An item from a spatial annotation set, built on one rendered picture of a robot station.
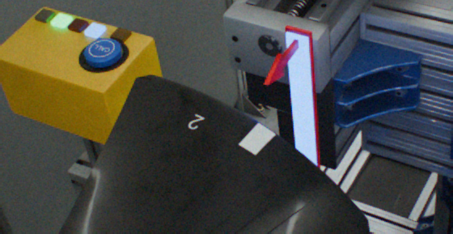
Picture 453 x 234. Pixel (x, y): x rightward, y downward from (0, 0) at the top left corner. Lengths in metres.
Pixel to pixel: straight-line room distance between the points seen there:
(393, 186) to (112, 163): 1.30
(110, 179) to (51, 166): 1.07
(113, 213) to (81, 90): 0.31
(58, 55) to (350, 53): 0.41
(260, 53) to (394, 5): 0.19
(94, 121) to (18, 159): 0.70
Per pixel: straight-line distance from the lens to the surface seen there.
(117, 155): 0.68
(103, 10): 1.73
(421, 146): 1.29
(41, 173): 1.71
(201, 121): 0.70
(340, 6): 1.13
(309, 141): 0.84
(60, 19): 1.01
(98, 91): 0.91
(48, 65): 0.96
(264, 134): 0.70
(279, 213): 0.65
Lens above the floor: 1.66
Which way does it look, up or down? 43 degrees down
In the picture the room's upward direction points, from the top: 9 degrees counter-clockwise
